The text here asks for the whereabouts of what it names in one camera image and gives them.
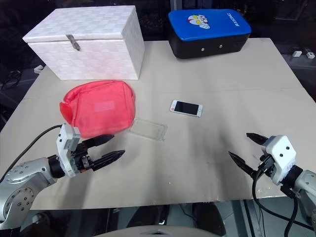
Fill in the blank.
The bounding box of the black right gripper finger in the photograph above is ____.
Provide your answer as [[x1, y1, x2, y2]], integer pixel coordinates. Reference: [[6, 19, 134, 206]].
[[246, 132, 268, 149], [228, 151, 260, 177]]

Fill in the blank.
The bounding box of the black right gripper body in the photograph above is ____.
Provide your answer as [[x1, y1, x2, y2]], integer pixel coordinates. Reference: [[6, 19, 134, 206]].
[[257, 145, 278, 182]]

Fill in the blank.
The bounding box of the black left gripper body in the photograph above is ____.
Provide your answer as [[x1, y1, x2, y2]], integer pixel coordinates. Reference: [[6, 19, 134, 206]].
[[70, 141, 96, 174]]

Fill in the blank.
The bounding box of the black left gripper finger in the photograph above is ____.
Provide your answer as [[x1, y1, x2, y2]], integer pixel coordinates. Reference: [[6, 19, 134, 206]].
[[90, 149, 126, 171], [83, 134, 115, 149]]

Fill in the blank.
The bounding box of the clear phone case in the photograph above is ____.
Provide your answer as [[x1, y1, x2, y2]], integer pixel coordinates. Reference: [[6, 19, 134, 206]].
[[127, 118, 168, 143]]

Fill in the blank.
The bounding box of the blue and black padded case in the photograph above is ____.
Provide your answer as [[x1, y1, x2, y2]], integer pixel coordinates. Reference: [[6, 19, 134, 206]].
[[168, 8, 252, 60]]

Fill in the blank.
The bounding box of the red fabric pouch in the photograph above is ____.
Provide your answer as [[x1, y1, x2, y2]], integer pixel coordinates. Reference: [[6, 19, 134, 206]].
[[59, 79, 135, 139]]

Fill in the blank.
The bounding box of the dark rounded shape under table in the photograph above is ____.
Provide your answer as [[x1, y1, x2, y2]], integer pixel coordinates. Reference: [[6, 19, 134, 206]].
[[191, 202, 227, 225]]

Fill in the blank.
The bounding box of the white smartphone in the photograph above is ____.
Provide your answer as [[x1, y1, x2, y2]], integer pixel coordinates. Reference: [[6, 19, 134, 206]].
[[169, 99, 204, 119]]

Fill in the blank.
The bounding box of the white woven storage box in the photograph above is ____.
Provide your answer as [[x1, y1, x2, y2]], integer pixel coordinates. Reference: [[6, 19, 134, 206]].
[[22, 6, 145, 81]]

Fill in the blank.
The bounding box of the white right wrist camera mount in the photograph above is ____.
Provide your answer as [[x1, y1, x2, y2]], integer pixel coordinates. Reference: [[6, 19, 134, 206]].
[[261, 135, 296, 186]]

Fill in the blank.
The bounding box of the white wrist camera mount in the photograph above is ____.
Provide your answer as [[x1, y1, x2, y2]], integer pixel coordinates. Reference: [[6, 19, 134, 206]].
[[261, 135, 296, 186], [56, 123, 81, 178]]

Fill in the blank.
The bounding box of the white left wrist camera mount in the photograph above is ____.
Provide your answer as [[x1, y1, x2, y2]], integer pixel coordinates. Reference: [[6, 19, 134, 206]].
[[56, 123, 81, 178]]

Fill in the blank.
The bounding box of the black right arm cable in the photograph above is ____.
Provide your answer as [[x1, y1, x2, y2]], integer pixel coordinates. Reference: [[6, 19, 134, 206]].
[[252, 158, 300, 237]]

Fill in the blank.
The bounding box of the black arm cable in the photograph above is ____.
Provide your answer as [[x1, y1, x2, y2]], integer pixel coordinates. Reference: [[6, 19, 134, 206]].
[[0, 124, 62, 178], [252, 158, 300, 237]]

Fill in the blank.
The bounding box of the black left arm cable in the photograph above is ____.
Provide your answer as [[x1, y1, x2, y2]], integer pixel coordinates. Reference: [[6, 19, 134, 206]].
[[0, 124, 62, 178]]

